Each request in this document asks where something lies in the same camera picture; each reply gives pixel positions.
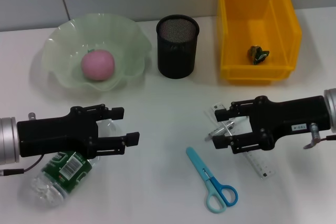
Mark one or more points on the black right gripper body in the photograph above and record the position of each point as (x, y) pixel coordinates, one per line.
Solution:
(288, 116)

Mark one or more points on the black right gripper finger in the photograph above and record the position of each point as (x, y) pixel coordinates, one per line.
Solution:
(239, 112)
(241, 142)

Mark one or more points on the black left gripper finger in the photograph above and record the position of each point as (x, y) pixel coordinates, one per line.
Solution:
(107, 113)
(113, 144)

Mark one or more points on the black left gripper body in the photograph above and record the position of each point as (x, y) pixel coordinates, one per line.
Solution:
(52, 136)

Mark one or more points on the pink toy peach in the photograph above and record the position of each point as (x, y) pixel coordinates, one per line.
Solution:
(98, 65)

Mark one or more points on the clear green-label water bottle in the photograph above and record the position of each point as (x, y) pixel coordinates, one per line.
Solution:
(52, 187)

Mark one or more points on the green plastic wrapper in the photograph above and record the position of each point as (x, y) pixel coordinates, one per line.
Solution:
(258, 54)

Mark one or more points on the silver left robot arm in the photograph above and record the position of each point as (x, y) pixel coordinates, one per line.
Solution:
(8, 141)

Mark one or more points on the silver pen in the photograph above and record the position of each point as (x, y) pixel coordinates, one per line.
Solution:
(218, 130)

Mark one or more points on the transparent plastic ruler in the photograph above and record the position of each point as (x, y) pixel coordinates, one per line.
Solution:
(262, 166)

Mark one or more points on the blue scissors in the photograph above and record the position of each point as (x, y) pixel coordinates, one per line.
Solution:
(199, 166)

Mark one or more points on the green wavy glass fruit plate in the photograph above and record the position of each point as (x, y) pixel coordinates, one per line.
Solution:
(123, 37)

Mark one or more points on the black mesh pen holder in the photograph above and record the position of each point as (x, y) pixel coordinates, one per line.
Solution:
(176, 56)

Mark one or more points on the yellow plastic bin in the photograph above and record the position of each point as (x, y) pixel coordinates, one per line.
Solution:
(257, 24)

